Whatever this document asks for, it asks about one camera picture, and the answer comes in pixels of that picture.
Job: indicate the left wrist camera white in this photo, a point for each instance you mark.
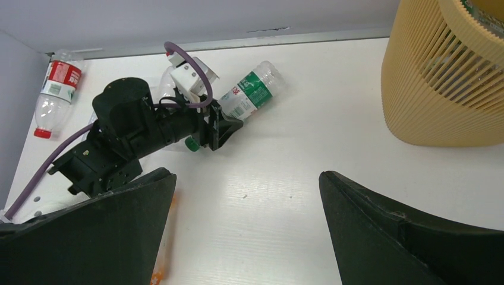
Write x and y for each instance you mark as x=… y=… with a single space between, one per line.
x=187 y=81

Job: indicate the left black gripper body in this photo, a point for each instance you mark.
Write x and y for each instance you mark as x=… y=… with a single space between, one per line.
x=208 y=127

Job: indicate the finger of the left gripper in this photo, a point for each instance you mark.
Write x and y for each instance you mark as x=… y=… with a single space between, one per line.
x=226 y=126

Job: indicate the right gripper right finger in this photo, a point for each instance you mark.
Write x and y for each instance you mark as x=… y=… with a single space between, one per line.
x=378 y=240

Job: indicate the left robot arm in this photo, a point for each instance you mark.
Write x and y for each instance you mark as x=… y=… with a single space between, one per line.
x=106 y=154

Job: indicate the yellow plastic waste bin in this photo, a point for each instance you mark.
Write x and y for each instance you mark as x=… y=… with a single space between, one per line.
x=442 y=76

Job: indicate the orange soda bottle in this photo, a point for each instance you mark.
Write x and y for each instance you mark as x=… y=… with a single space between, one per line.
x=163 y=262

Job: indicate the clear bottle green white label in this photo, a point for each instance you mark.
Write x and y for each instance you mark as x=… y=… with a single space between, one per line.
x=249 y=95

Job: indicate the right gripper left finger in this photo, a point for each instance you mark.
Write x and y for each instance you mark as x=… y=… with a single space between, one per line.
x=110 y=239

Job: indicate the clear bottle red label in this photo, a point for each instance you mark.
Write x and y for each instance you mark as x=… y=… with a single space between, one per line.
x=61 y=81

